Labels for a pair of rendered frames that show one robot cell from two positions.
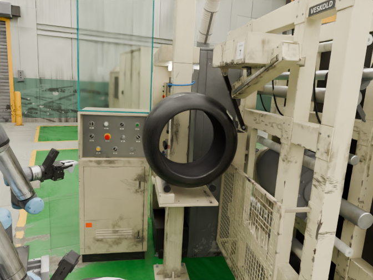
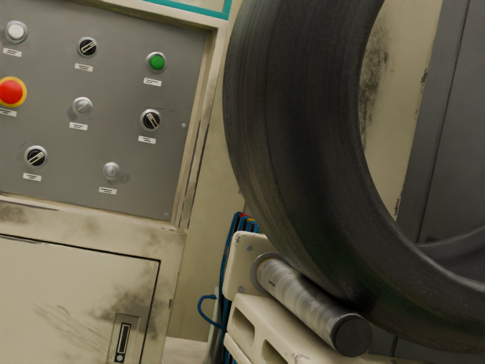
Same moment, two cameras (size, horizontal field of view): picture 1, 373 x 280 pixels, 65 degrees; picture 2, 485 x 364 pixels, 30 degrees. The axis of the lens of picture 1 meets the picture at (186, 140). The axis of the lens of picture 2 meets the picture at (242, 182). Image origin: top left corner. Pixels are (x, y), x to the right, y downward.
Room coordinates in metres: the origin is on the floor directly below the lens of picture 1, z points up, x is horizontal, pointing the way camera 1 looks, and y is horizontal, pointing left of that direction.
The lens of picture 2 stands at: (0.72, 0.29, 1.08)
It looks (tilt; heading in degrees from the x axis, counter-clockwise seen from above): 3 degrees down; 357
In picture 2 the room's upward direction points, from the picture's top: 12 degrees clockwise
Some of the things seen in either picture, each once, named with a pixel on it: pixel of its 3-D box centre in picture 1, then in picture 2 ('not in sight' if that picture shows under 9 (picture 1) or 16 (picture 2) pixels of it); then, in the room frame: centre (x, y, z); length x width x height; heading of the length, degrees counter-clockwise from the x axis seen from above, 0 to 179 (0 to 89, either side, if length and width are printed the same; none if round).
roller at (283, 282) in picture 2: (164, 179); (305, 300); (1.82, 0.13, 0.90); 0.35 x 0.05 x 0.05; 11
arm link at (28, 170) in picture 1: (18, 176); not in sight; (1.33, 0.80, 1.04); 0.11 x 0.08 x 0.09; 141
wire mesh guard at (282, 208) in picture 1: (241, 229); not in sight; (1.68, -0.37, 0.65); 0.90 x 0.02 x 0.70; 11
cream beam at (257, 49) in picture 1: (246, 54); not in sight; (1.78, -0.32, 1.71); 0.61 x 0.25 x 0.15; 11
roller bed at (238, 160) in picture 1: (231, 150); not in sight; (2.13, -0.34, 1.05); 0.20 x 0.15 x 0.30; 11
